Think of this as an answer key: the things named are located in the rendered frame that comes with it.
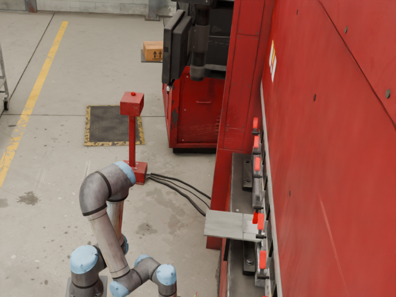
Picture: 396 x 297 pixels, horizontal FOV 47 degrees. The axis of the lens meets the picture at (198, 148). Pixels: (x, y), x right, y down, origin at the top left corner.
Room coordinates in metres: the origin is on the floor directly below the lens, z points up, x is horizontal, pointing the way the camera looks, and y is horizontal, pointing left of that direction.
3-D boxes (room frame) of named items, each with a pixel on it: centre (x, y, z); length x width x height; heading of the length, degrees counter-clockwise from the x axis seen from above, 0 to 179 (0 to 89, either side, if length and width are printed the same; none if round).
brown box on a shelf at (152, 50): (3.80, 0.45, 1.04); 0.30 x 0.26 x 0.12; 10
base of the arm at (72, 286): (1.36, 0.44, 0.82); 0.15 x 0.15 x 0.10
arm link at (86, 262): (1.37, 0.44, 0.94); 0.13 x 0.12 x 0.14; 141
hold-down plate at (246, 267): (1.60, -0.29, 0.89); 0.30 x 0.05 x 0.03; 178
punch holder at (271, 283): (1.07, -0.32, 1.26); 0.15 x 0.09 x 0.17; 178
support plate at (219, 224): (1.65, -0.20, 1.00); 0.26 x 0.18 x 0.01; 88
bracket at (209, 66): (2.95, -0.12, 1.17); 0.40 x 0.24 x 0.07; 178
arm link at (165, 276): (1.24, 0.08, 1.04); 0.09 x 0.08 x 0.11; 51
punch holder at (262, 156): (1.87, -0.35, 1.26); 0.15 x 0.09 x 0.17; 178
